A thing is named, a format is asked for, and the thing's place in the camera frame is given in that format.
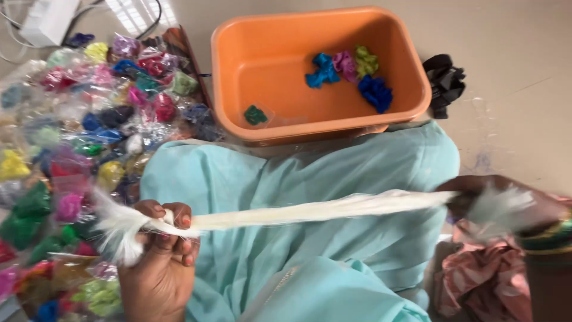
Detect person's right hand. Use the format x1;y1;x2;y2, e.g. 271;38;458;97
436;175;569;238

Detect person's left hand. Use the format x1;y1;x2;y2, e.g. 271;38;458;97
118;200;200;297

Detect white thread bundle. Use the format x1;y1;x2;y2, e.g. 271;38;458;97
91;185;537;267

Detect pink patterned cloth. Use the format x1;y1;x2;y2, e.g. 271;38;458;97
433;192;572;322

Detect green and gold bangles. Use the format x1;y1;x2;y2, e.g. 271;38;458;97
517;214;572;256

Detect black crumpled bag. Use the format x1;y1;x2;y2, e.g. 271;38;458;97
422;54;467;120

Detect dark blue thread bundle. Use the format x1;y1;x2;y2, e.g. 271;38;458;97
357;75;394;114

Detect light blue garment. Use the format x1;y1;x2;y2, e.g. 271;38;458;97
140;120;461;322

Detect light green thread bundle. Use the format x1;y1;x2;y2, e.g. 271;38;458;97
354;45;380;79

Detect purple thread bundle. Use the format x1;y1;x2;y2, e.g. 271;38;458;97
332;50;359;84

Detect teal blue thread bundle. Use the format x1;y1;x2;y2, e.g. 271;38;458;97
305;53;341;89

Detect dark green thread packet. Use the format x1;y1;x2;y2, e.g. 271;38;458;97
243;105;269;126

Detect orange plastic tub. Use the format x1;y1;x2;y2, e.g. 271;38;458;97
210;6;433;147

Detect heap of colourful thread packets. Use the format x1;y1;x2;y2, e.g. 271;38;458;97
0;32;224;322

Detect white box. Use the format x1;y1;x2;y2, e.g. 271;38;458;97
19;0;81;48

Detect black cable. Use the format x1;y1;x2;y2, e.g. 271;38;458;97
63;0;163;45

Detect white cable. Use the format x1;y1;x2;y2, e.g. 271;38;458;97
0;0;36;64

